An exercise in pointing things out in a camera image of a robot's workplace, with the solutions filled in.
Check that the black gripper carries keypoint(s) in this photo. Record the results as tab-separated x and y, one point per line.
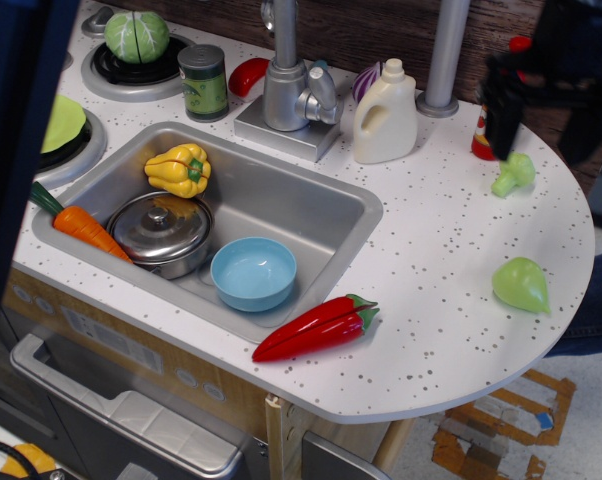
563	68

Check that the green toy pear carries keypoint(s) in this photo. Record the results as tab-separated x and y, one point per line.
521	283

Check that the light blue plastic bowl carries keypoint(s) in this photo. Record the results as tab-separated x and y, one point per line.
253	274

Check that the green toy broccoli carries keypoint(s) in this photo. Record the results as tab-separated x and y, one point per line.
516	171

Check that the red toy ketchup bottle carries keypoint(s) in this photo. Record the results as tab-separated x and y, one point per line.
480	145

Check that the cream toy detergent bottle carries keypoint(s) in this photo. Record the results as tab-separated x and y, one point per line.
385	124

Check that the purple toy onion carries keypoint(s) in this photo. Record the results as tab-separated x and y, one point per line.
365	79

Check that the silver toy faucet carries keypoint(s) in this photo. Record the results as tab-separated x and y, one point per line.
299	111

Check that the red toy chili pepper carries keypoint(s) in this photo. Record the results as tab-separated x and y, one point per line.
331	324

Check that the silver toy sink basin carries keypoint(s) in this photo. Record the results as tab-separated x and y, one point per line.
323	221

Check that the green toy food can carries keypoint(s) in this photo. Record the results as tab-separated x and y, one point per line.
202	72

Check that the yellow toy bell pepper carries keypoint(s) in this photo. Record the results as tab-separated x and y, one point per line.
183	171

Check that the rear right stove burner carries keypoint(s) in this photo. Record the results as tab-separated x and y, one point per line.
109	77

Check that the stove burner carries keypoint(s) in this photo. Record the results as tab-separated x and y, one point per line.
86	158
109	77

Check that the steel pot with lid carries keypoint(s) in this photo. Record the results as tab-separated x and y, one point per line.
164	234

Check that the green toy cabbage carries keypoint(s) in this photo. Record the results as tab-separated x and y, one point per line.
137	37

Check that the grey stove knob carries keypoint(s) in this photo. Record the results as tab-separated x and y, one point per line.
94	26

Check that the front stove burner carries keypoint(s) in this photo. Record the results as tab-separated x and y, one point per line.
86	158

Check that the orange toy carrot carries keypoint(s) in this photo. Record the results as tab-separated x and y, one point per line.
76	222

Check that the yellow object bottom corner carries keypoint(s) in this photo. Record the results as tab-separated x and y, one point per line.
39	459

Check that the grey metal post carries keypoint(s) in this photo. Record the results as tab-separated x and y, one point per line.
437	100

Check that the toy oven door handle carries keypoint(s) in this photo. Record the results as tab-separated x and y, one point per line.
128	436

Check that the dark blue foreground post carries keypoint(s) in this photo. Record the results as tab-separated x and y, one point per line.
34	36

